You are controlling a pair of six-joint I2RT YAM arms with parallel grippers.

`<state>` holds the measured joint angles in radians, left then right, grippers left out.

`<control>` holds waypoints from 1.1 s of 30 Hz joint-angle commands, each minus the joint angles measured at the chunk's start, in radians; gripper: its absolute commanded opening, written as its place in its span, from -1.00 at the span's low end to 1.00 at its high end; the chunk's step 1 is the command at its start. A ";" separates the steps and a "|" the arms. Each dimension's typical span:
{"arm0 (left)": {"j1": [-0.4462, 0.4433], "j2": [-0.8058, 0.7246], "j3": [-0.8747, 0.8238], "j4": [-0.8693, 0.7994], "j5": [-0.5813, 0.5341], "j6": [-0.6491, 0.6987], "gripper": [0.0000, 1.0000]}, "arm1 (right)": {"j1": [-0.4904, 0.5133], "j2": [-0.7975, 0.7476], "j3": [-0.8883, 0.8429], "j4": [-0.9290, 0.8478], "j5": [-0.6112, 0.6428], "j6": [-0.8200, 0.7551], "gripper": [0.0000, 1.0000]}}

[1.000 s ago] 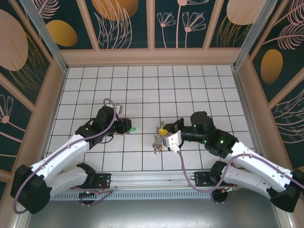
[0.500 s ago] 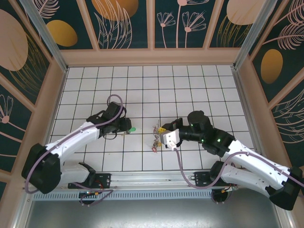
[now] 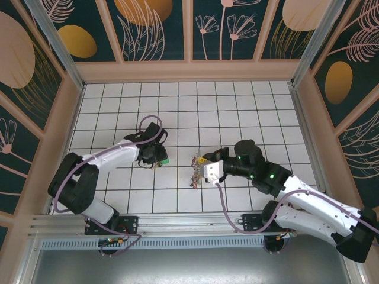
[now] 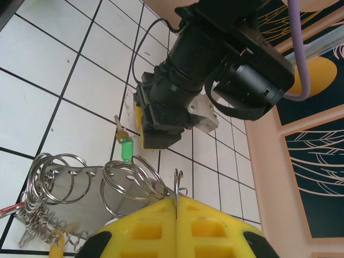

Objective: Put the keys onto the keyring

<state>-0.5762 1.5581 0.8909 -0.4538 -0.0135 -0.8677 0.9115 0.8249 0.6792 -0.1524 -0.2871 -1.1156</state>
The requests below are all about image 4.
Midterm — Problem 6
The black strap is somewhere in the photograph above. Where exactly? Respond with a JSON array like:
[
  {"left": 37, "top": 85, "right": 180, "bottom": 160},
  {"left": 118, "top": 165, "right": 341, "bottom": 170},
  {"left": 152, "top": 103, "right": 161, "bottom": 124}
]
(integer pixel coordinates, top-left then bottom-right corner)
[{"left": 203, "top": 79, "right": 276, "bottom": 121}]

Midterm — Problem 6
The thin black wire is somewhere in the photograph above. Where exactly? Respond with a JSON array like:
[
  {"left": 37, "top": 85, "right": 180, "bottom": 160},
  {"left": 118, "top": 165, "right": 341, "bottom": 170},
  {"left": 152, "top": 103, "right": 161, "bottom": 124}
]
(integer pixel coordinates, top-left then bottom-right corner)
[{"left": 131, "top": 18, "right": 181, "bottom": 91}]

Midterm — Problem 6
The brass key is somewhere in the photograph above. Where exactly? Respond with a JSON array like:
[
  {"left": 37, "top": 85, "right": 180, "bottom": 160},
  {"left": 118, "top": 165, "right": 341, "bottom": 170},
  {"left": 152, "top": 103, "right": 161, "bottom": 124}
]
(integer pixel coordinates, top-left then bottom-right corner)
[{"left": 113, "top": 114, "right": 129, "bottom": 143}]

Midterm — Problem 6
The dark panel small orange oval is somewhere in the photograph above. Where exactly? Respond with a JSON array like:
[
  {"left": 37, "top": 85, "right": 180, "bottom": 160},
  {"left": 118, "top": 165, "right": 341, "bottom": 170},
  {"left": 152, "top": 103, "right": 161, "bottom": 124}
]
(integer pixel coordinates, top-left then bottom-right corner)
[{"left": 274, "top": 51, "right": 344, "bottom": 127}]

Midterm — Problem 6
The yellow key tag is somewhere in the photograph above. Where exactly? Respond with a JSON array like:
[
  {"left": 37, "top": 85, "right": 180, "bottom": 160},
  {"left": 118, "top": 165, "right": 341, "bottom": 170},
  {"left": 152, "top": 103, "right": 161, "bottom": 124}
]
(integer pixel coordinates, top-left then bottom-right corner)
[{"left": 49, "top": 228, "right": 67, "bottom": 258}]

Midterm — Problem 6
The green key tag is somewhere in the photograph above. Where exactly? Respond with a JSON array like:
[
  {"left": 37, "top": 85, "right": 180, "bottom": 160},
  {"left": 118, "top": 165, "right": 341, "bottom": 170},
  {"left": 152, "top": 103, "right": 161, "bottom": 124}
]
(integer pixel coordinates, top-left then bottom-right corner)
[{"left": 119, "top": 137, "right": 135, "bottom": 163}]

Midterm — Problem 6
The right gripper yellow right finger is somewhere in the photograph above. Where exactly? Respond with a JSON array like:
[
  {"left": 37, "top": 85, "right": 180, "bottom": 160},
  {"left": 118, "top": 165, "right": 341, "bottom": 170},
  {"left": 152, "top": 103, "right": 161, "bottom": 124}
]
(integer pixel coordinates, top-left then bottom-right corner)
[{"left": 176, "top": 196, "right": 279, "bottom": 258}]

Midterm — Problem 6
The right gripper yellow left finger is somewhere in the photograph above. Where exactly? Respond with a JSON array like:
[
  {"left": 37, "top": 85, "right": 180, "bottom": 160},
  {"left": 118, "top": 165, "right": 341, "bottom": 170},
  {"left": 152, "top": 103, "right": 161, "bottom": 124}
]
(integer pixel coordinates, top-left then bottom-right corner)
[{"left": 77, "top": 197, "right": 178, "bottom": 258}]

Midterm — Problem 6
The silver split keyring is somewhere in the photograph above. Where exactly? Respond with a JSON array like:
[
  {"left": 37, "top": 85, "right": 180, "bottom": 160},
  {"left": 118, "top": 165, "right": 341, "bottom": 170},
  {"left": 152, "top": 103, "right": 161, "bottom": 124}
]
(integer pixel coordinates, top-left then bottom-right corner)
[
  {"left": 32, "top": 152, "right": 94, "bottom": 205},
  {"left": 173, "top": 168, "right": 189, "bottom": 209},
  {"left": 131, "top": 155, "right": 173, "bottom": 201},
  {"left": 101, "top": 160, "right": 151, "bottom": 218}
]

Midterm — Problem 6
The red key tag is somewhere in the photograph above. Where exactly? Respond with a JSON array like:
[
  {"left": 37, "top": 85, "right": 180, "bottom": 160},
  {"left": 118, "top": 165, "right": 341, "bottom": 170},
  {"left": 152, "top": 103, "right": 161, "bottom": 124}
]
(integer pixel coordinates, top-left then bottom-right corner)
[{"left": 0, "top": 205, "right": 24, "bottom": 216}]

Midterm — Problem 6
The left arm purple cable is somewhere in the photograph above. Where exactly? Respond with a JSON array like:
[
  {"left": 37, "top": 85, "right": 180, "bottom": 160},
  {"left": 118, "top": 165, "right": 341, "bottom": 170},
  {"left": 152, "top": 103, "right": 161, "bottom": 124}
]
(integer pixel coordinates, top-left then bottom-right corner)
[{"left": 284, "top": 0, "right": 312, "bottom": 101}]

